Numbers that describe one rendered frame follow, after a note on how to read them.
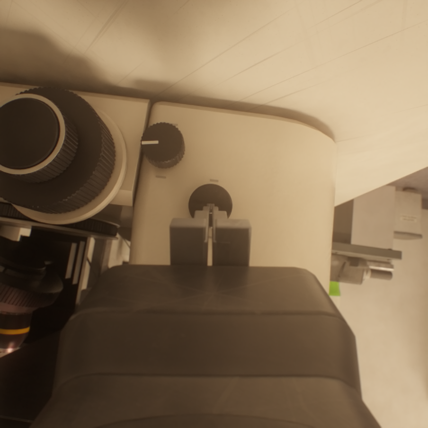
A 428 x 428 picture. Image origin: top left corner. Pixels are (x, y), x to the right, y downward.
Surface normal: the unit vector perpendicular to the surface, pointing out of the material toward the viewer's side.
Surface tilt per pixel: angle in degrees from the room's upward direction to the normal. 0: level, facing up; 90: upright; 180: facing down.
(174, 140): 90
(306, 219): 90
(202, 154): 90
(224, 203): 90
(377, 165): 0
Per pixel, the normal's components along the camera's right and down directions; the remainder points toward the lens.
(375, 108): -0.13, 0.98
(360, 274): 0.07, 0.02
